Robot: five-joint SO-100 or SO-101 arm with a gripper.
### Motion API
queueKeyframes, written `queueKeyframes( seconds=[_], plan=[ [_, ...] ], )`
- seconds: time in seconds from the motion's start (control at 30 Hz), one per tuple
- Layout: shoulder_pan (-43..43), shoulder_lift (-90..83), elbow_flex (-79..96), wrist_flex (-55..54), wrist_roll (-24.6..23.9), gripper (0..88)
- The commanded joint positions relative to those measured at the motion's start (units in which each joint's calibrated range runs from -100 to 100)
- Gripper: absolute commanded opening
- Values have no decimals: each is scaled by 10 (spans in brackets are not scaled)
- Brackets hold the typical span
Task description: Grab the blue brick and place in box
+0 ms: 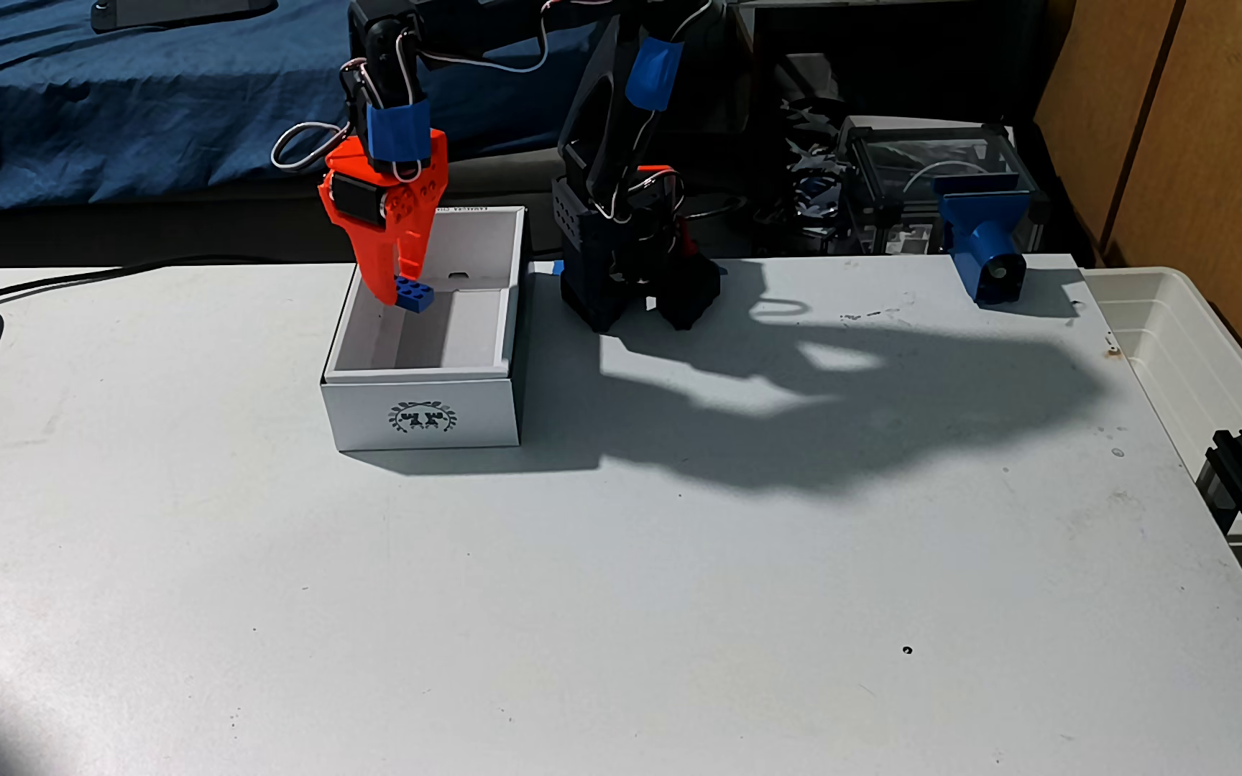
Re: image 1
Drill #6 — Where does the blue bed blanket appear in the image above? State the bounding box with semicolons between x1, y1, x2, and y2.
0;0;606;211

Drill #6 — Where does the long black cable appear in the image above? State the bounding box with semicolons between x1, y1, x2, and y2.
0;254;293;308

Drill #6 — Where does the white plastic bin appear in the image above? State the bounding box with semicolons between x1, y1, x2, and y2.
1082;266;1242;486

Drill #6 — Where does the white servo cable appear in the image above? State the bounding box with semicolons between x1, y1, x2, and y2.
270;22;428;185

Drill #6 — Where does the clear acrylic enclosure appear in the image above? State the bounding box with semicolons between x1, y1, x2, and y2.
837;116;1048;258

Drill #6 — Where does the wooden wardrobe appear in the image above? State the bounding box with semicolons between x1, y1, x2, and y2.
1031;0;1242;427

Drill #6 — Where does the white cardboard box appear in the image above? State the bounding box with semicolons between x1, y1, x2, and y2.
320;205;528;453

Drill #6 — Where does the black white patterned bag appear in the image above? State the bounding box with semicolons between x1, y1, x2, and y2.
777;91;851;228

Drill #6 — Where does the blue printed clamp mount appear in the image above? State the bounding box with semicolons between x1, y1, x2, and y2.
931;172;1048;306

